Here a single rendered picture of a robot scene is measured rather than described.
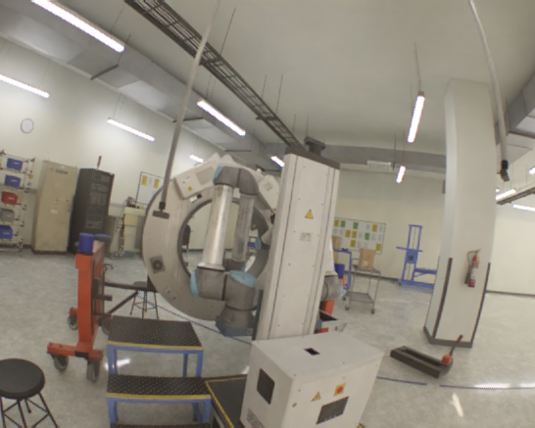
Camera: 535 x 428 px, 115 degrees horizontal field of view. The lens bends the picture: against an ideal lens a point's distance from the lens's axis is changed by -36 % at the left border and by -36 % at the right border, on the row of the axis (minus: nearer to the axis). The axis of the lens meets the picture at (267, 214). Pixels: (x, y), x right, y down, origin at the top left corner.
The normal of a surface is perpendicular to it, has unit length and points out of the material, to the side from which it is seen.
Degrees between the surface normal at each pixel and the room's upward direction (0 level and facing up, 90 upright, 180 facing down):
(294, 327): 90
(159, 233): 90
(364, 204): 90
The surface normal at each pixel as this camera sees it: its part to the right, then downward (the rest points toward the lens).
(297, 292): 0.48, 0.04
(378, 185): -0.40, -0.11
